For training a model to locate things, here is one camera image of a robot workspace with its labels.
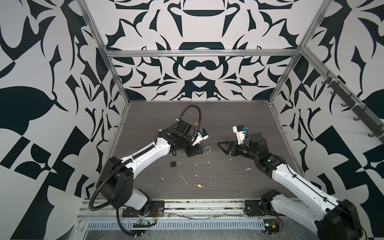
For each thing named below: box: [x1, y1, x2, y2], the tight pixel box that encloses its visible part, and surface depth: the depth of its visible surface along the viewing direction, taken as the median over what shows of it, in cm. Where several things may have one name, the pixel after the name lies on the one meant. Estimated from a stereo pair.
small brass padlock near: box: [193, 182, 203, 189], surface depth 83 cm
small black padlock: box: [170, 158, 176, 168], surface depth 91 cm
